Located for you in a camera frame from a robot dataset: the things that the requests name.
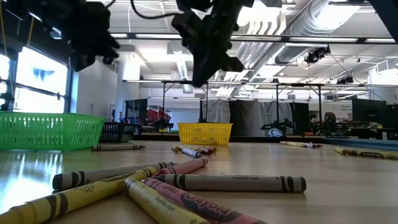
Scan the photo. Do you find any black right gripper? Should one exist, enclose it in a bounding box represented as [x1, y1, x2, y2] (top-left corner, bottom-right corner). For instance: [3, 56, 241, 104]
[171, 0, 254, 87]

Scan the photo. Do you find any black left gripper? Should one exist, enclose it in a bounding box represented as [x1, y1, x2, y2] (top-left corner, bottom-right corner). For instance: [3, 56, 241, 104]
[46, 0, 121, 72]

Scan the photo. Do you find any black ceiling lamp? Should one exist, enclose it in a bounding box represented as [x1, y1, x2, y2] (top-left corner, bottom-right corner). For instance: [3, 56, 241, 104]
[102, 54, 119, 65]

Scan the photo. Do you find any grey curtain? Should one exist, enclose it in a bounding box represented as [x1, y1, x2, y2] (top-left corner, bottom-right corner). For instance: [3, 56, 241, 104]
[261, 101, 293, 125]
[206, 98, 231, 124]

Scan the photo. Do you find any bright window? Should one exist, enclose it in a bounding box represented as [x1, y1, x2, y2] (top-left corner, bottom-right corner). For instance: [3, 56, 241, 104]
[0, 46, 71, 114]

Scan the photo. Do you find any red cabinet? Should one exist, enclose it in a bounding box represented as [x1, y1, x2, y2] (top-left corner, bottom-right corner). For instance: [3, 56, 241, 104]
[146, 108, 172, 122]

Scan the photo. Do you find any yellow plastic basket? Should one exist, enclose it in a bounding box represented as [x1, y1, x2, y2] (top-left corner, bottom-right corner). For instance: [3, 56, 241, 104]
[177, 122, 234, 146]

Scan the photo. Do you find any black curtain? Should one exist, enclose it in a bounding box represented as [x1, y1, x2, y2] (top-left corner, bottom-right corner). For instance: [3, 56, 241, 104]
[290, 101, 311, 136]
[229, 99, 262, 137]

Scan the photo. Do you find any black monitor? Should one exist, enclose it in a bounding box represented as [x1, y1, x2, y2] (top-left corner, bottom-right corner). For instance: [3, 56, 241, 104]
[351, 98, 388, 124]
[125, 98, 149, 124]

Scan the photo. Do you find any black plastic basket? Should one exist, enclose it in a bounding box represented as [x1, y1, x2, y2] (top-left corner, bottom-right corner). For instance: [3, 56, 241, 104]
[98, 121, 143, 144]

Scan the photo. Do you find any green plastic basket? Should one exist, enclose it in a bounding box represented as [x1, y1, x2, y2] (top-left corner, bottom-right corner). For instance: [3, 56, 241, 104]
[0, 111, 106, 152]

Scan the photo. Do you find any black and white ball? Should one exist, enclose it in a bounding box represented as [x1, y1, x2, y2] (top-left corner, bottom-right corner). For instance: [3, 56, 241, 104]
[267, 128, 285, 138]

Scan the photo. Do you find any beam with light strips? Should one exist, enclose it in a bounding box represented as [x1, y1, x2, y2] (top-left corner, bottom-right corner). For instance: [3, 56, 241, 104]
[110, 32, 398, 45]

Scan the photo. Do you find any distant black workstation frame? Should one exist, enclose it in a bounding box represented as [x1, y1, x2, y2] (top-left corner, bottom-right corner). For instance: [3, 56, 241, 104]
[123, 80, 326, 138]

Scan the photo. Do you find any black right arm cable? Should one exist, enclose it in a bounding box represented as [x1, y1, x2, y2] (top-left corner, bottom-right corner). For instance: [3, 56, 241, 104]
[129, 0, 180, 20]

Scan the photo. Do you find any black overhead camera rig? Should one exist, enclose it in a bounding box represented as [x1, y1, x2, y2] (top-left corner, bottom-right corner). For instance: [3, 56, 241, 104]
[303, 45, 331, 65]
[335, 75, 355, 85]

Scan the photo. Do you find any silver ventilation duct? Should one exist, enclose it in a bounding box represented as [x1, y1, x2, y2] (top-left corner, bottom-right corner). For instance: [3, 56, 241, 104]
[275, 0, 363, 65]

